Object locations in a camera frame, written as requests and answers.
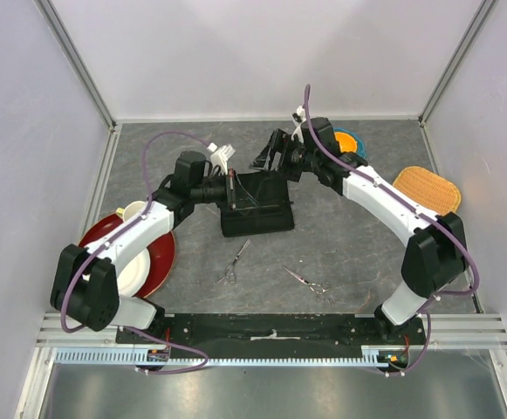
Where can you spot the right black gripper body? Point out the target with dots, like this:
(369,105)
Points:
(293,158)

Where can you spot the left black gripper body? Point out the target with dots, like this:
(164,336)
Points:
(230,189)

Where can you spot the black zip tool case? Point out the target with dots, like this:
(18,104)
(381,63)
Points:
(275,214)

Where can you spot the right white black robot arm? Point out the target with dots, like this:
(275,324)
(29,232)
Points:
(435,245)

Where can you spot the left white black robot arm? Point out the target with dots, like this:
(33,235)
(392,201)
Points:
(85,289)

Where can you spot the orange bowl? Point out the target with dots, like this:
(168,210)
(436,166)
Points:
(347,143)

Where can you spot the teal scalloped plate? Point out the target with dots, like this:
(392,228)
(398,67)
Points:
(361,146)

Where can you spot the silver scissors left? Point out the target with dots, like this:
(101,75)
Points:
(229,273)

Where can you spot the red plate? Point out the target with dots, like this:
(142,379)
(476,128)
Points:
(161,252)

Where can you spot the pale yellow cup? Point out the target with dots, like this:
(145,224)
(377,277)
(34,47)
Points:
(132,209)

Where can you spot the pink-tinted scissors right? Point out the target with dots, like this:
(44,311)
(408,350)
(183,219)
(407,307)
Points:
(320,290)

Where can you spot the white plate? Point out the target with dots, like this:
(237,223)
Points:
(134,275)

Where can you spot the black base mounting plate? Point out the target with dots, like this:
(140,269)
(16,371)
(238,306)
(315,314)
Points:
(281,335)

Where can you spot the orange woven mat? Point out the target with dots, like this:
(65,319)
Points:
(428,189)

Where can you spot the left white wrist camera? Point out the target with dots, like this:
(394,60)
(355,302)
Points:
(220,156)

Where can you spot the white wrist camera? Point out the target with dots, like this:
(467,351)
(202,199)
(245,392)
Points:
(220,156)
(299,118)

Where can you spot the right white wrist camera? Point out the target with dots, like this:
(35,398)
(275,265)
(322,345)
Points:
(299,118)

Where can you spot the left aluminium corner post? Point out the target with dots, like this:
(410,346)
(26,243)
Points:
(60,32)

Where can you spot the aluminium corner post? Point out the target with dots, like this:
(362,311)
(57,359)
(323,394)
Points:
(468,38)
(60,32)

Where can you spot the slotted cable duct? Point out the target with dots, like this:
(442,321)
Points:
(143,357)

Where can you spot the right aluminium corner post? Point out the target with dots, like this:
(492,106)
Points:
(468,38)

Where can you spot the aluminium front rail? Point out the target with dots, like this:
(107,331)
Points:
(448,331)

